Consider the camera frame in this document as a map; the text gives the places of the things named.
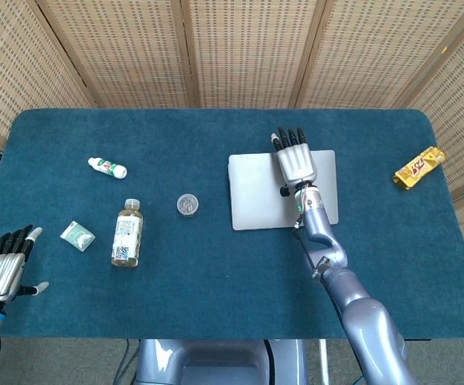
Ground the silver laptop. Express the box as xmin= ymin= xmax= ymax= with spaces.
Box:
xmin=228 ymin=149 xmax=340 ymax=232

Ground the yellow tea plastic bottle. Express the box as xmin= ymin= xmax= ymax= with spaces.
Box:
xmin=111 ymin=198 xmax=144 ymax=269

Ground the blue floor cable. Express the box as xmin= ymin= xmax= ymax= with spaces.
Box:
xmin=117 ymin=338 xmax=141 ymax=385

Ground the small white green-label bottle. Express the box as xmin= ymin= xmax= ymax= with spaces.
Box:
xmin=87 ymin=156 xmax=128 ymax=180

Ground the blue-grey robot torso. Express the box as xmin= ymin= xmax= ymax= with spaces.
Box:
xmin=134 ymin=338 xmax=309 ymax=385

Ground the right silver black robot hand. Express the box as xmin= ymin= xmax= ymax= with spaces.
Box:
xmin=270 ymin=127 xmax=318 ymax=198

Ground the clear jar of clips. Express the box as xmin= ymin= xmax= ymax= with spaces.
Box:
xmin=176 ymin=193 xmax=200 ymax=219

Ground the bamboo folding screen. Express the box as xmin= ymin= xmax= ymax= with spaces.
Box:
xmin=0 ymin=0 xmax=464 ymax=292

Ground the yellow snack packet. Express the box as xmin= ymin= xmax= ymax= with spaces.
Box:
xmin=393 ymin=146 xmax=446 ymax=191

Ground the white table leg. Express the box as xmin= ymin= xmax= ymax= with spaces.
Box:
xmin=318 ymin=339 xmax=331 ymax=385

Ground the green white tissue packet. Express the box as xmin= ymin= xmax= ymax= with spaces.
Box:
xmin=59 ymin=220 xmax=97 ymax=254

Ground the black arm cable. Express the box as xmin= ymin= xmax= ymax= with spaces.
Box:
xmin=293 ymin=222 xmax=325 ymax=282

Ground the blue table mat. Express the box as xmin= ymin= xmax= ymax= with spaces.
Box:
xmin=0 ymin=107 xmax=464 ymax=342

